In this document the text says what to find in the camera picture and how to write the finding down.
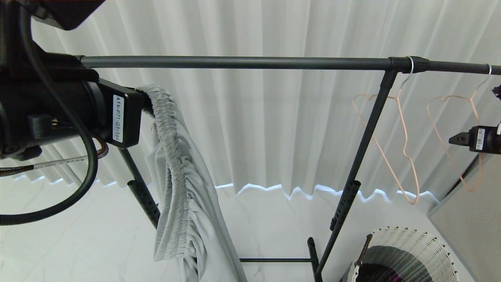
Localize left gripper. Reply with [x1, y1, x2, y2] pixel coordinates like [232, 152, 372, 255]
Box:
[0, 78, 151, 158]

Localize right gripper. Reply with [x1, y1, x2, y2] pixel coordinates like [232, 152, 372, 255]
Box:
[468, 125, 501, 154]

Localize pink clothes hanger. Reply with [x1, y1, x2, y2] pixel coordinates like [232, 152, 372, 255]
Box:
[352, 57, 420, 205]
[427, 65, 492, 192]

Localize pale grey shorts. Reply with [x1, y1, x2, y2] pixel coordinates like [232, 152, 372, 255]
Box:
[135, 84, 248, 282]

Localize white laundry basket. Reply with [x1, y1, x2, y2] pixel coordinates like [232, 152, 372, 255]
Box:
[340, 226, 459, 282]

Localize black clothes rack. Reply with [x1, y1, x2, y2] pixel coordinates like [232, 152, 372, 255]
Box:
[76, 55, 501, 282]

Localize white curtain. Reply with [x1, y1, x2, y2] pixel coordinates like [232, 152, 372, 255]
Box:
[0, 0, 501, 196]

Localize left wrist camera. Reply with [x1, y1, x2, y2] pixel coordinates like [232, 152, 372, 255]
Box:
[0, 0, 106, 81]

